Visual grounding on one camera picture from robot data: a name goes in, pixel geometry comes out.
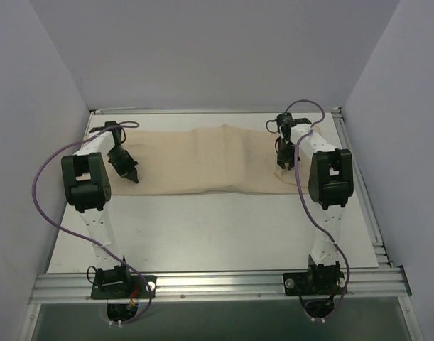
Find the beige cloth wrap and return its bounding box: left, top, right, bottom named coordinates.
left=105, top=125, right=298, bottom=195

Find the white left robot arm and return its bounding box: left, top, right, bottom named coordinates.
left=61, top=121, right=139, bottom=298

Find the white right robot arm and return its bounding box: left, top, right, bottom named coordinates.
left=275, top=112, right=354, bottom=293

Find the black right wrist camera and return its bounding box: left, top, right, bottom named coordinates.
left=276, top=112, right=295, bottom=132

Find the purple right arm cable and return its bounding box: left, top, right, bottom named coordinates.
left=286, top=99, right=349, bottom=318

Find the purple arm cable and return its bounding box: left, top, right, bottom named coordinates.
left=286, top=99, right=349, bottom=318
left=31, top=120, right=157, bottom=324

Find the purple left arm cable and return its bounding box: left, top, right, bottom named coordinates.
left=31, top=120, right=157, bottom=324

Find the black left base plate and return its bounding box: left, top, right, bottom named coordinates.
left=90, top=275, right=157, bottom=300

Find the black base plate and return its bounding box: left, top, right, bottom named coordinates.
left=282, top=272, right=347, bottom=296
left=90, top=275, right=157, bottom=300

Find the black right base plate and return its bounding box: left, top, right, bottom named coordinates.
left=282, top=272, right=347, bottom=296

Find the aluminium front rail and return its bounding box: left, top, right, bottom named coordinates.
left=28, top=266, right=412, bottom=304

